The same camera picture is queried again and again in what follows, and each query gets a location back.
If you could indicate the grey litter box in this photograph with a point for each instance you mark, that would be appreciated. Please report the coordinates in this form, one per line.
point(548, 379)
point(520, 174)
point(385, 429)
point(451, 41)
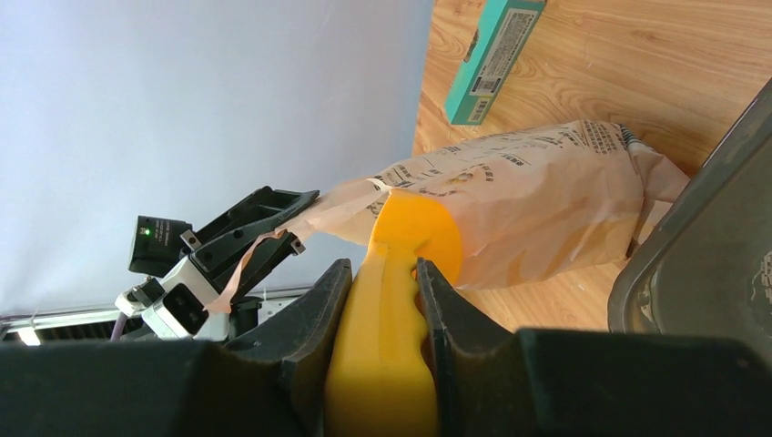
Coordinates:
point(706, 268)

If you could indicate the pink cat litter bag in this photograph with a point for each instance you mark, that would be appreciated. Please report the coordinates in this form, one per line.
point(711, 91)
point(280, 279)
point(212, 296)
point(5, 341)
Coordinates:
point(506, 209)

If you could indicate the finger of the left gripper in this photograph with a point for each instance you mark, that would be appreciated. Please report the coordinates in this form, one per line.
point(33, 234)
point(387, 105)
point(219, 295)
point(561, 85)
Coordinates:
point(260, 212)
point(247, 259)

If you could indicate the teal box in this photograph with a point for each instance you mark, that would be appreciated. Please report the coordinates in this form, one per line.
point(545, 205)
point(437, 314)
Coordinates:
point(501, 33)

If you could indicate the yellow plastic scoop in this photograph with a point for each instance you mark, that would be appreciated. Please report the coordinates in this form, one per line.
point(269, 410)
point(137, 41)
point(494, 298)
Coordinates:
point(378, 382)

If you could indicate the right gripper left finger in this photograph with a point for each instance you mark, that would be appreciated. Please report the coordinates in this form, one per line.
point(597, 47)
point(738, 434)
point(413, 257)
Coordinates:
point(267, 382)

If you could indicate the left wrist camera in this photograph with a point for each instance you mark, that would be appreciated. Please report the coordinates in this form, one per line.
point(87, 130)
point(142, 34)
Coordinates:
point(173, 307)

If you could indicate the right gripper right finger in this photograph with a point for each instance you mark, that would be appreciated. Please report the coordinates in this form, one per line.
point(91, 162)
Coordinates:
point(543, 382)

